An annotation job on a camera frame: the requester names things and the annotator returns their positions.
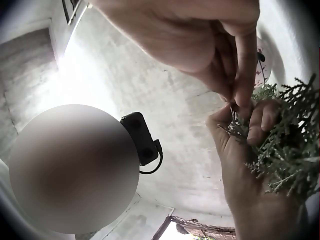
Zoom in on dark framed window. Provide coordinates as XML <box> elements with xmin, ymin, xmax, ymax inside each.
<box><xmin>61</xmin><ymin>0</ymin><xmax>88</xmax><ymax>26</ymax></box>

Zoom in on person's left hand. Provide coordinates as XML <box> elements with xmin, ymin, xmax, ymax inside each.
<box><xmin>205</xmin><ymin>100</ymin><xmax>309</xmax><ymax>240</ymax></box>

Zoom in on small green conifer sprig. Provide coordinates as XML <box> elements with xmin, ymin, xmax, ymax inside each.
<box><xmin>217</xmin><ymin>104</ymin><xmax>250</xmax><ymax>145</ymax></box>

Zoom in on person's right hand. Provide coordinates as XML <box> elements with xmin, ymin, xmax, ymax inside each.
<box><xmin>88</xmin><ymin>0</ymin><xmax>261</xmax><ymax>111</ymax></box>

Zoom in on person's right index finger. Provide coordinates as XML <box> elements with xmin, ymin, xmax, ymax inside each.
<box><xmin>234</xmin><ymin>24</ymin><xmax>258</xmax><ymax>111</ymax></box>

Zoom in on person's right thumb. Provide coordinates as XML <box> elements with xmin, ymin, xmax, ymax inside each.
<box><xmin>185</xmin><ymin>54</ymin><xmax>235</xmax><ymax>103</ymax></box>

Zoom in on person's left thumb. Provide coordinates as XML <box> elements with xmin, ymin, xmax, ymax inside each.
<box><xmin>246</xmin><ymin>100</ymin><xmax>282</xmax><ymax>147</ymax></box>

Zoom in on bunch of green conifer sprigs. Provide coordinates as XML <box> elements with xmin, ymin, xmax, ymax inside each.
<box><xmin>244</xmin><ymin>74</ymin><xmax>320</xmax><ymax>200</ymax></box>

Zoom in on person's left fingers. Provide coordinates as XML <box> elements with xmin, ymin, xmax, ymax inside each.
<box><xmin>205</xmin><ymin>104</ymin><xmax>247</xmax><ymax>155</ymax></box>

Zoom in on white round thing red print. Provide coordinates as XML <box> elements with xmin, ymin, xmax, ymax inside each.
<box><xmin>254</xmin><ymin>37</ymin><xmax>272</xmax><ymax>88</ymax></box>

